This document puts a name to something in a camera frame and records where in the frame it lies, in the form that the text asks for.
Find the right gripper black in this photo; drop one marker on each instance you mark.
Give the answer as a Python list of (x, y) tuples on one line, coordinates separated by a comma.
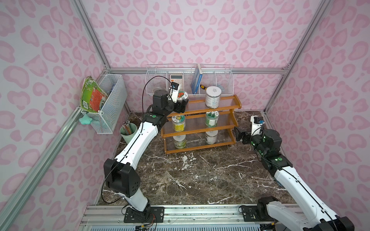
[(243, 135)]

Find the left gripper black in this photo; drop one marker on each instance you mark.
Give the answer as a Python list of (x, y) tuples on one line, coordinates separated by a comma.
[(181, 105)]

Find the tomato lid seed jar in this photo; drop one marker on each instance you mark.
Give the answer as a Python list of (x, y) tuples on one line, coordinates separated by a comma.
[(182, 95)]

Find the sunflower lid yellow jar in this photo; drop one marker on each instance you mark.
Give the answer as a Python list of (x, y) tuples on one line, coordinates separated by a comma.
[(179, 123)]

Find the green label seed jar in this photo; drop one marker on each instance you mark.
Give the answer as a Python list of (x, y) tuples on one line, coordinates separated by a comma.
[(211, 119)]

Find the white lid grey jar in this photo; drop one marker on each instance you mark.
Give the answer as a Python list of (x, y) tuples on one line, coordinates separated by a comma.
[(213, 95)]

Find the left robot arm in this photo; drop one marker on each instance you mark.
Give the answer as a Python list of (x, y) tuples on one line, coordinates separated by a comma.
[(120, 172)]

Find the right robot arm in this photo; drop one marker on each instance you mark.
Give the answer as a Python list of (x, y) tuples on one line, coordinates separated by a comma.
[(317, 215)]

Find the wooden three-tier shelf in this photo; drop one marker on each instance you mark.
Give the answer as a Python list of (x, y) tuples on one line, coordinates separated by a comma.
[(196, 128)]

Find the bottom left seed jar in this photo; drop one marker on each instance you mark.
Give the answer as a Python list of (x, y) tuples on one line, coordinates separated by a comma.
[(180, 141)]

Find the blue book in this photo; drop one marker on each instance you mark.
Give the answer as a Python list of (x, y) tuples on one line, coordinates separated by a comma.
[(195, 84)]

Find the pink calculator in basket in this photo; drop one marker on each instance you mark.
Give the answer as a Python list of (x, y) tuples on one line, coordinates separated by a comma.
[(177, 78)]

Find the clear cup in basket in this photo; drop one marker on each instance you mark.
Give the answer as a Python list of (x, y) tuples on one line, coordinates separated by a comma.
[(156, 88)]

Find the grey blue cup in basket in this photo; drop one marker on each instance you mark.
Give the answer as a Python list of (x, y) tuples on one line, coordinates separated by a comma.
[(221, 87)]

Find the coloured pencils bundle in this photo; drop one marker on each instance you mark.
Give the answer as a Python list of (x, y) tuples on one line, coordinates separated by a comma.
[(126, 128)]

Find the mint green pencil cup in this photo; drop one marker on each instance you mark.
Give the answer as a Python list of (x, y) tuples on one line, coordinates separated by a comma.
[(128, 138)]

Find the white mesh side basket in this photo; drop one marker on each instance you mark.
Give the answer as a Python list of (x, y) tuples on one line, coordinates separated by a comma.
[(104, 122)]

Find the green snack bag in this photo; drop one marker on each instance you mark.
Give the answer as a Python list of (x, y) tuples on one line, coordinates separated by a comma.
[(92, 97)]

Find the mint star hook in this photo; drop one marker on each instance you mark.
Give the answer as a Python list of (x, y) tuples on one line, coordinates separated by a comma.
[(85, 120)]

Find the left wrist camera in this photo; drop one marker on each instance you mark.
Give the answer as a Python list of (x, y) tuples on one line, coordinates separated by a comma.
[(174, 89)]

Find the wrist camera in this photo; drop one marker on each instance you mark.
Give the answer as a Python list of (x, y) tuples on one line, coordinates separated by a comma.
[(174, 89), (257, 124)]

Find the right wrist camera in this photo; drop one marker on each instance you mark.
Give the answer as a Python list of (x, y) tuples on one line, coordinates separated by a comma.
[(257, 124)]

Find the white wire wall basket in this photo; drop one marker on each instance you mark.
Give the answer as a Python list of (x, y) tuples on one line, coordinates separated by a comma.
[(213, 75)]

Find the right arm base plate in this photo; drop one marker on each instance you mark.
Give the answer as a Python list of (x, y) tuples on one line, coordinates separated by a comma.
[(249, 213)]

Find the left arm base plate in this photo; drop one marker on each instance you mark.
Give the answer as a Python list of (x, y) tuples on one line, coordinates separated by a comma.
[(148, 215)]

